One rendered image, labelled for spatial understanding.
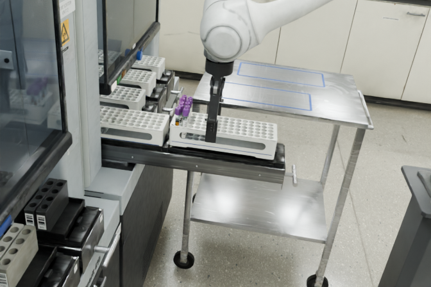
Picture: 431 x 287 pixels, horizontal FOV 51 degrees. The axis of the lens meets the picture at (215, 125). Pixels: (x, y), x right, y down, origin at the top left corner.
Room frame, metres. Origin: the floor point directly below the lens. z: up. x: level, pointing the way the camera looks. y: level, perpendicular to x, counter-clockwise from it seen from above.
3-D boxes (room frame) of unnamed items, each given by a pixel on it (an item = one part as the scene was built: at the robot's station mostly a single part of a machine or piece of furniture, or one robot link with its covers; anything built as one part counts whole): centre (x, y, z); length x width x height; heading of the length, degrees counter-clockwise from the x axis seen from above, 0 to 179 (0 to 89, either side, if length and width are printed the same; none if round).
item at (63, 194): (0.75, 0.32, 0.85); 0.12 x 0.02 x 0.06; 177
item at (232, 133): (1.13, -0.03, 0.85); 0.30 x 0.10 x 0.06; 87
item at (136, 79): (1.46, 0.38, 0.83); 0.30 x 0.10 x 0.06; 87
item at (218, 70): (1.13, 0.01, 1.03); 0.08 x 0.07 x 0.09; 177
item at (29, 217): (0.75, 0.35, 0.85); 0.12 x 0.02 x 0.06; 175
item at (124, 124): (1.15, 0.29, 0.83); 0.30 x 0.10 x 0.06; 87
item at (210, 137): (1.08, 0.01, 0.89); 0.03 x 0.01 x 0.07; 87
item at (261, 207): (1.62, -0.23, 0.41); 0.67 x 0.46 x 0.82; 85
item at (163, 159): (1.14, 0.11, 0.78); 0.73 x 0.14 x 0.09; 87
